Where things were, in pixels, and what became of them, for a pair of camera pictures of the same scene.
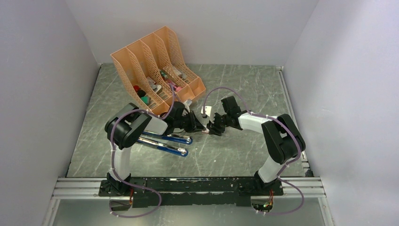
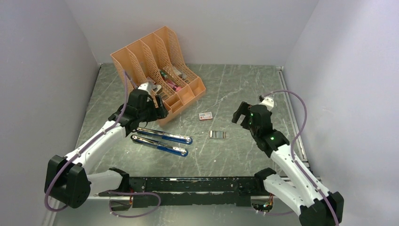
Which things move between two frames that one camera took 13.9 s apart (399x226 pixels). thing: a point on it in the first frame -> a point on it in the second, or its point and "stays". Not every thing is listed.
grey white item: [179, 72] stays
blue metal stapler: [164, 147] stays
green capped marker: [163, 74] stays
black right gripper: [213, 127] -> [244, 108]
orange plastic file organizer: [155, 71] stays
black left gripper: [195, 125] -> [161, 111]
